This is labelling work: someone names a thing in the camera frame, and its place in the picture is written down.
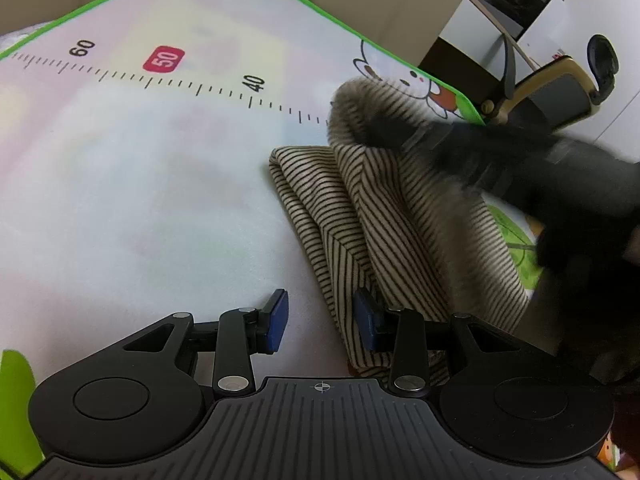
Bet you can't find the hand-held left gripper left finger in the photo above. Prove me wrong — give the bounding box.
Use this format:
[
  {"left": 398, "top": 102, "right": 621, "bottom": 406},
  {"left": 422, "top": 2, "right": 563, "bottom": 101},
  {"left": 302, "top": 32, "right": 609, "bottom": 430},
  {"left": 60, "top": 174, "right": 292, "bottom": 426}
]
[{"left": 107, "top": 289, "right": 290, "bottom": 397}]

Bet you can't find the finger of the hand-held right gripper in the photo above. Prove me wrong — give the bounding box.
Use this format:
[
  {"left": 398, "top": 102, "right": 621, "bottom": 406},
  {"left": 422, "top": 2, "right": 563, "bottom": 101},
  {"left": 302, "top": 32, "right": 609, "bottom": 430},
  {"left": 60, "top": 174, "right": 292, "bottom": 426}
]
[{"left": 372, "top": 114, "right": 442, "bottom": 154}]

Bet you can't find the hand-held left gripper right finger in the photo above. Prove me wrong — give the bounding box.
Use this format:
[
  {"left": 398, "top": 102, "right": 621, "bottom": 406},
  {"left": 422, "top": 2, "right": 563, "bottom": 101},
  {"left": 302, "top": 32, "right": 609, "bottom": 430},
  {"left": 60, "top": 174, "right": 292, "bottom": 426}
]
[{"left": 352, "top": 287, "right": 551, "bottom": 396}]

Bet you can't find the beige striped garment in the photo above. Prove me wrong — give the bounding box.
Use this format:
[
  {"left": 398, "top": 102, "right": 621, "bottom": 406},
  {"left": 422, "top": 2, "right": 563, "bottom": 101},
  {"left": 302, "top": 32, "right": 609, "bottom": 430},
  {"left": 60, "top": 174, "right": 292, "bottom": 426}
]
[{"left": 267, "top": 77, "right": 538, "bottom": 381}]

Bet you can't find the beige mesh office chair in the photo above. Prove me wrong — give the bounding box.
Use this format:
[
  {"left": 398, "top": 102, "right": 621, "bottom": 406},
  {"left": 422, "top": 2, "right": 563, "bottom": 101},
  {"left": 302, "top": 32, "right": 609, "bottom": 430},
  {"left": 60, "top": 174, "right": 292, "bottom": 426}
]
[{"left": 480, "top": 34, "right": 621, "bottom": 133}]

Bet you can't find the white desk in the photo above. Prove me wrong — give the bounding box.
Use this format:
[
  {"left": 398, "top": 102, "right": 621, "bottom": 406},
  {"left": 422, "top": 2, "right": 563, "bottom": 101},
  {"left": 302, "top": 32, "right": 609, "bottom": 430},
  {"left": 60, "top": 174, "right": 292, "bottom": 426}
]
[{"left": 417, "top": 0, "right": 543, "bottom": 86}]

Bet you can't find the cartoon print play mat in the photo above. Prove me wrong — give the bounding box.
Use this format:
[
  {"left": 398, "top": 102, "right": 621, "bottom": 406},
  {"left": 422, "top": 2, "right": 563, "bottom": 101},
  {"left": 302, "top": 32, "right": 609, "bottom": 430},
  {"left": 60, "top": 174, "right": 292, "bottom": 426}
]
[{"left": 0, "top": 0, "right": 631, "bottom": 480}]

